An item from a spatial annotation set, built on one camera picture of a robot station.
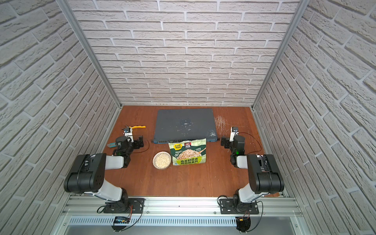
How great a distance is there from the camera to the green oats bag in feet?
2.55

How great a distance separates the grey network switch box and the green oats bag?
0.15 m

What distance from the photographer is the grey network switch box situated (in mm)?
988
